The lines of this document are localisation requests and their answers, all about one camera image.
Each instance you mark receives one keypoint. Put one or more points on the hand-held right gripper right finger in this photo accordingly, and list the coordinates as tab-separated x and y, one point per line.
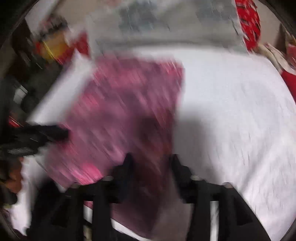
178	171

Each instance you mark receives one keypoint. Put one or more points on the pink floral garment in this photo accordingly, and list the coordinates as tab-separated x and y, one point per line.
120	111

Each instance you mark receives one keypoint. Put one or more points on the white bed sheet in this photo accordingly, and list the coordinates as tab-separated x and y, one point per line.
231	111

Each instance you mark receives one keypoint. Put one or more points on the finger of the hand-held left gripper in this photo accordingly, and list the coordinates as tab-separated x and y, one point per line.
55	133

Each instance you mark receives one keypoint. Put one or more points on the heap of red and black clothes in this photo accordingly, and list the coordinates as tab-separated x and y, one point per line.
49	26

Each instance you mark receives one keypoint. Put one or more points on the cream printed cloth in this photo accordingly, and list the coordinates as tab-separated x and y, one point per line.
275	55

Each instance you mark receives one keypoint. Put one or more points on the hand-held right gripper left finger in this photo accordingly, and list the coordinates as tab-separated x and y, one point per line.
126	171

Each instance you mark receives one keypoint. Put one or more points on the grey floral pillow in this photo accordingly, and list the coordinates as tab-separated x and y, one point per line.
161	25

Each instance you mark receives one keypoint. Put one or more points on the person's left hand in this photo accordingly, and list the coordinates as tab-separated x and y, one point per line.
14	178

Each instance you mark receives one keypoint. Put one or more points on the cardboard box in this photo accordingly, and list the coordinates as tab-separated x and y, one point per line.
54	47

